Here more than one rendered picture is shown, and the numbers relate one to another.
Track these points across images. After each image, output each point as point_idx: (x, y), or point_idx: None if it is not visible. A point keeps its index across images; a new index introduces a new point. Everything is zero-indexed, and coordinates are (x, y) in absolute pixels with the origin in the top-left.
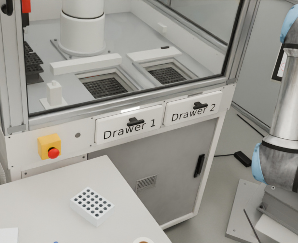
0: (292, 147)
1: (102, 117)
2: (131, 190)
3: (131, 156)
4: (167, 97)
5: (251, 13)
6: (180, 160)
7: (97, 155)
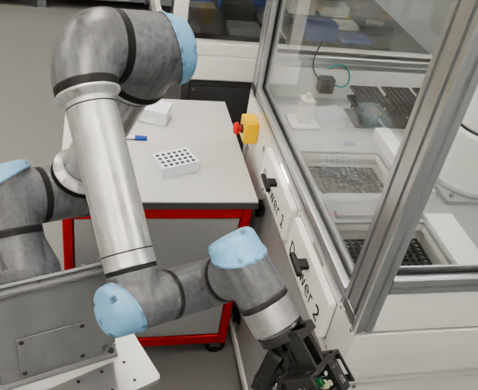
0: (57, 154)
1: (274, 151)
2: (188, 200)
3: (274, 254)
4: (301, 206)
5: (400, 190)
6: None
7: (266, 203)
